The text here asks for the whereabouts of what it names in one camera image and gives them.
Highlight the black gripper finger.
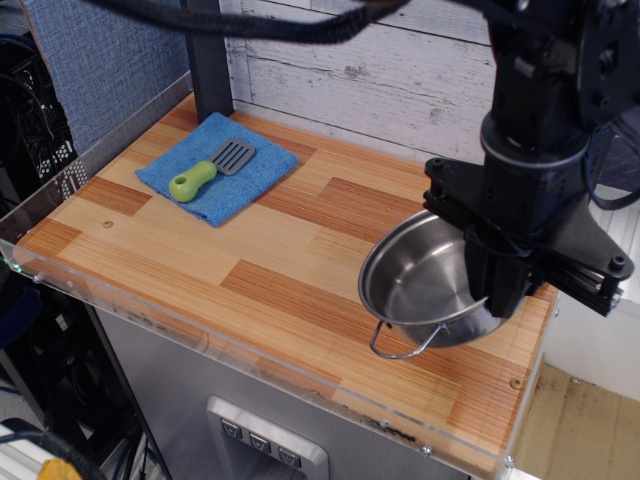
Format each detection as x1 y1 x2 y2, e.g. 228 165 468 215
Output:
488 255 533 319
464 227 495 300

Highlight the clear acrylic table guard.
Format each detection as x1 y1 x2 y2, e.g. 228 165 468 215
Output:
1 192 557 479

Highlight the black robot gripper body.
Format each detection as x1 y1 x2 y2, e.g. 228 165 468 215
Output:
424 117 635 316

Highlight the dark grey left post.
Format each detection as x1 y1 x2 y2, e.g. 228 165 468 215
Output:
180 29 235 127

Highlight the grey button control panel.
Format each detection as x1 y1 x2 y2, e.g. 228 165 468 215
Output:
206 396 330 479

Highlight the blue microfiber cloth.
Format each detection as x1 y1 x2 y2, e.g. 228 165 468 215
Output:
136 113 298 227

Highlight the green handled grey spatula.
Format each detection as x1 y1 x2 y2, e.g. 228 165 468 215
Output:
168 139 256 203

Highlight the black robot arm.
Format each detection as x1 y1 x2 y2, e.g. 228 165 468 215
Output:
425 1 639 317

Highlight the stainless steel pot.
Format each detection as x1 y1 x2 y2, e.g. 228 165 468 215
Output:
358 210 507 360

